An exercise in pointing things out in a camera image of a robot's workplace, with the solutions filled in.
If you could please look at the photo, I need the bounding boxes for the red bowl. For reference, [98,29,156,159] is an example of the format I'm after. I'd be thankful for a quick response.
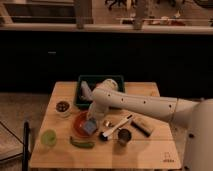
[72,111,98,138]

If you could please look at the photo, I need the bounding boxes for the blue sponge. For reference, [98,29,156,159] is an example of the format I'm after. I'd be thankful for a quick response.
[83,121,97,135]

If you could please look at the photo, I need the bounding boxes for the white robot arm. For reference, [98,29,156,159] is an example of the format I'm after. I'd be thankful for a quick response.
[87,79,213,171]

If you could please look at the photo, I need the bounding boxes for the small bowl with dark contents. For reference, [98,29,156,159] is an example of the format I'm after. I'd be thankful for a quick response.
[56,101,70,117]

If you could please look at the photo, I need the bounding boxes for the green plastic tray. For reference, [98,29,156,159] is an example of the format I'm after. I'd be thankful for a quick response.
[74,75,125,109]

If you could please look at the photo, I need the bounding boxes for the grey crumpled cloth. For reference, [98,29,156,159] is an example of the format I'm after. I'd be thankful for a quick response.
[80,81,92,101]

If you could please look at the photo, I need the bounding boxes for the metal cup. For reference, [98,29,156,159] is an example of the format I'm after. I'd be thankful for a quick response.
[118,129,132,146]

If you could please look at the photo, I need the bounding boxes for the wooden block with dark side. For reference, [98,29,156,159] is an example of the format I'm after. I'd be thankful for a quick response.
[131,117,154,137]

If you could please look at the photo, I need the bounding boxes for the green pepper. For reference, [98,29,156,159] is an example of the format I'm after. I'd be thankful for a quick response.
[69,136,95,149]

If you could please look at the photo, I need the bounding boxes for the light green cup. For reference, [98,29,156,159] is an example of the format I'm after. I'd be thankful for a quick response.
[41,130,56,146]

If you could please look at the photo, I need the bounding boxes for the black chair frame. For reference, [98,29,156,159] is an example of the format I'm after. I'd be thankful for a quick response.
[0,121,31,171]

